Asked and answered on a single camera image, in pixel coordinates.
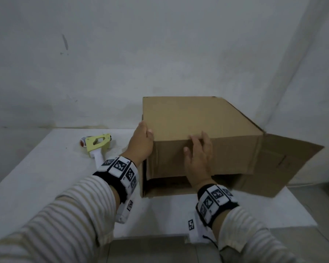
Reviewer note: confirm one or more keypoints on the yellow and white tape dispenser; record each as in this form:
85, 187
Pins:
98, 143

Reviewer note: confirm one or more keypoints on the brown packing tape roll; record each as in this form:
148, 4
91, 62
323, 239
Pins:
83, 141

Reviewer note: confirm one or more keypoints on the right wrist marker tracker band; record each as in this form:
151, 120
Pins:
212, 202

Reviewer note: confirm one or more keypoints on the brown cardboard box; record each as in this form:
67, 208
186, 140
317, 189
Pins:
230, 150

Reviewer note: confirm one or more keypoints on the person's left thumb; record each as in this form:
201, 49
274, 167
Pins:
150, 135

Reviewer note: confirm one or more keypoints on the wrist marker tracker band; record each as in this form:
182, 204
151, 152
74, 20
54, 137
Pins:
122, 172
212, 202

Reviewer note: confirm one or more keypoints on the left wrist marker tracker band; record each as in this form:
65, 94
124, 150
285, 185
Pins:
122, 172

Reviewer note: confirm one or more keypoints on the person's left forearm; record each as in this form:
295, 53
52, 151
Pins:
57, 224

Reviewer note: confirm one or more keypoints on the person's right forearm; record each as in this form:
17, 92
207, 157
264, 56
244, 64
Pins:
249, 238

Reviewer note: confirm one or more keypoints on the person's right hand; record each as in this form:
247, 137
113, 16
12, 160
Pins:
198, 164

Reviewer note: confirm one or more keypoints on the person's left hand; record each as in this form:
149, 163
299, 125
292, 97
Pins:
139, 146

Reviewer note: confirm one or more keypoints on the person's right thumb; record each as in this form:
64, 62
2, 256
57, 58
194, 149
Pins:
187, 155

